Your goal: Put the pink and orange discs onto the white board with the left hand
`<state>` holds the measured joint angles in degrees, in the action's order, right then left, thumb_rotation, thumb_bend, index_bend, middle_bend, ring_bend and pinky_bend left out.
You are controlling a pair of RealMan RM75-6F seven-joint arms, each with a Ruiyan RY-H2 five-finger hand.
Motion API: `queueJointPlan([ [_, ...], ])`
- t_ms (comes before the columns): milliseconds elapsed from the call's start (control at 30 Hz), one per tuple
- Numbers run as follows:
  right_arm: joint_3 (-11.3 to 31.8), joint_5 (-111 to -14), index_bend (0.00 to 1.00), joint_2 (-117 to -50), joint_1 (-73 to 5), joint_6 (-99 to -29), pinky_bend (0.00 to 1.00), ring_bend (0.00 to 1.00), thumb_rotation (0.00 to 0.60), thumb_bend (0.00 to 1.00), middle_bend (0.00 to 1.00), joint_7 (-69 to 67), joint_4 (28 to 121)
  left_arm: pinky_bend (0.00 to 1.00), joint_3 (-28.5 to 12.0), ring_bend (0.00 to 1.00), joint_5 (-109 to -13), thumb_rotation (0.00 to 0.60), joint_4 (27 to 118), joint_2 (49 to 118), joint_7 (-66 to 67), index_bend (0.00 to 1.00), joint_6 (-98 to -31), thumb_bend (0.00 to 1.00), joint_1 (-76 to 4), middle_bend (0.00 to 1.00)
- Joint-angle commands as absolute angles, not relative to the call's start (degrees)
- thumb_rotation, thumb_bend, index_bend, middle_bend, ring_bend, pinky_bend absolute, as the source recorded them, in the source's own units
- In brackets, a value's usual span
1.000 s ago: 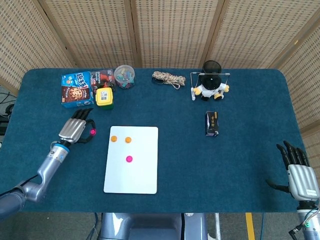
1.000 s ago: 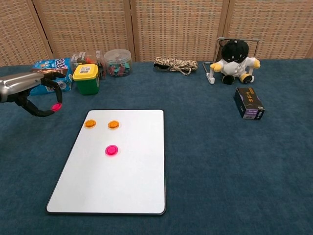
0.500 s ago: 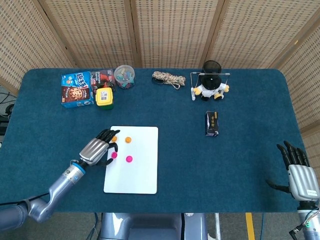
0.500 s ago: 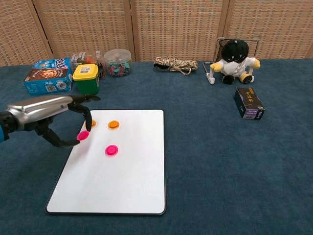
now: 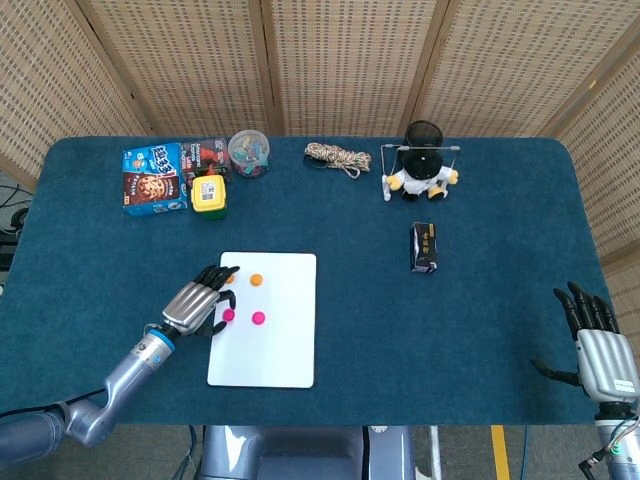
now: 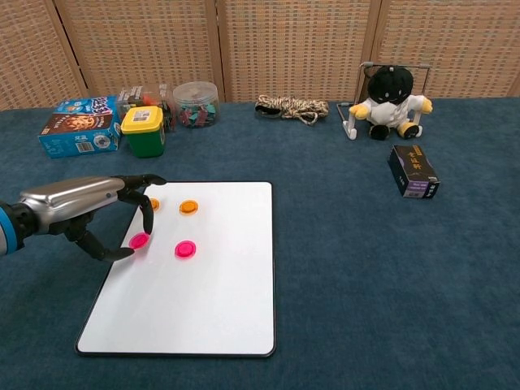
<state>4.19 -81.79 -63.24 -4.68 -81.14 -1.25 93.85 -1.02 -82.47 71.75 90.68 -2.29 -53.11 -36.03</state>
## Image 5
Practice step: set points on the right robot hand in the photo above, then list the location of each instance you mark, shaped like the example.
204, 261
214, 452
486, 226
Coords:
607, 365

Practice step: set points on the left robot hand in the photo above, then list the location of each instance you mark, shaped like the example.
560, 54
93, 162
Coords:
190, 307

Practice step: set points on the pink round magnet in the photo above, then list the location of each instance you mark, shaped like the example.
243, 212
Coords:
228, 315
258, 318

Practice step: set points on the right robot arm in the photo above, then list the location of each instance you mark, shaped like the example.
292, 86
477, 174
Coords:
622, 445

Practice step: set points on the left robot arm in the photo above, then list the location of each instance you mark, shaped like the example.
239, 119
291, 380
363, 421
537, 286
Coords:
130, 370

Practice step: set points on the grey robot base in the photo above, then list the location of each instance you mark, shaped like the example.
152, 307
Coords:
300, 450

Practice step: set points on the white magnetic board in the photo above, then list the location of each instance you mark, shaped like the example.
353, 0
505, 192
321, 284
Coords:
270, 355

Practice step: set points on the green bin yellow lid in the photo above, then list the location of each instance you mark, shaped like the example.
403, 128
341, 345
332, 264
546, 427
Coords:
207, 195

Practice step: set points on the blue cookie box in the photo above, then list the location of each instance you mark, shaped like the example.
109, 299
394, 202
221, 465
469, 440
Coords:
150, 185

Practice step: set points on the dark coffee capsule box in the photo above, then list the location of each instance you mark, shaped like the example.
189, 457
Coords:
202, 155

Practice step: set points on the clear jar of clips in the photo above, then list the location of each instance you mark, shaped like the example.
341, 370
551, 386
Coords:
249, 152

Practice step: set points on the blue felt table cloth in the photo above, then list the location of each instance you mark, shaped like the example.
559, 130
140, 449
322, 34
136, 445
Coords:
360, 310

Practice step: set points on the woven folding screen panel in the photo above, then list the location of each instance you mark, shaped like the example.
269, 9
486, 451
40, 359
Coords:
190, 60
615, 175
500, 60
350, 60
50, 75

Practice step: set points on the white table leg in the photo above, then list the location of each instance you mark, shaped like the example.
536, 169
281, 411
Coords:
436, 450

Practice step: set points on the black equipment beside table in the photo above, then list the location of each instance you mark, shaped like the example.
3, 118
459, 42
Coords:
20, 217

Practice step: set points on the black carton gold print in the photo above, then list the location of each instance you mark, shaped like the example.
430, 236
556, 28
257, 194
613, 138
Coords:
424, 245

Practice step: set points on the black white plush toy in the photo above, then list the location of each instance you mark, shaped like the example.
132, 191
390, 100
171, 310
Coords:
422, 172

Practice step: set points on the black mesh pen cup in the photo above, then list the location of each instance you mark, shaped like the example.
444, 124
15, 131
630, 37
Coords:
423, 132

